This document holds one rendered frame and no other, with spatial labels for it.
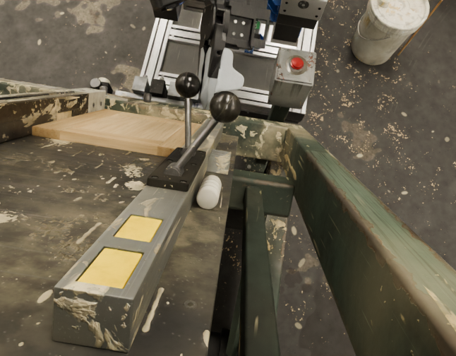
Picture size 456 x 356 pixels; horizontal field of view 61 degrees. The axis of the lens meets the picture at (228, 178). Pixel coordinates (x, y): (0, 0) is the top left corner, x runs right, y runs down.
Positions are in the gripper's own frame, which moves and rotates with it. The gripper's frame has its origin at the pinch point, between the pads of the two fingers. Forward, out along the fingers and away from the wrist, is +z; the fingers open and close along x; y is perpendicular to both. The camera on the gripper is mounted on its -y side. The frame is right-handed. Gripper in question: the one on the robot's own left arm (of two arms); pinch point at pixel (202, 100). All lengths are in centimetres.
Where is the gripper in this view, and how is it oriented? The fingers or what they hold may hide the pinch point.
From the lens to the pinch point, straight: 59.0
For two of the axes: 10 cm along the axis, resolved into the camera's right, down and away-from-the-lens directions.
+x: -2.9, -3.0, 9.1
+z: -1.5, 9.5, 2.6
